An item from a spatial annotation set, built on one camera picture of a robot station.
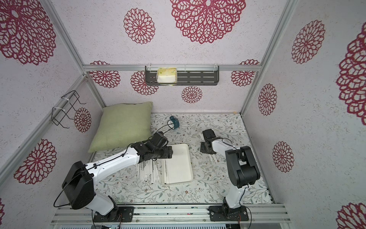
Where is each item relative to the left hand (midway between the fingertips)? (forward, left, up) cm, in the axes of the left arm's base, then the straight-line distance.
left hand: (167, 152), depth 84 cm
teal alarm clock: (+28, -2, -5) cm, 28 cm away
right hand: (+10, -25, -10) cm, 28 cm away
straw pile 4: (-8, +10, -10) cm, 17 cm away
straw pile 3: (-7, +13, -10) cm, 18 cm away
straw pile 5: (-12, +7, -10) cm, 17 cm away
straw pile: (-7, +17, -10) cm, 21 cm away
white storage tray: (-4, -7, -11) cm, 14 cm away
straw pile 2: (-8, +15, -10) cm, 19 cm away
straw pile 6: (-7, +1, -10) cm, 12 cm away
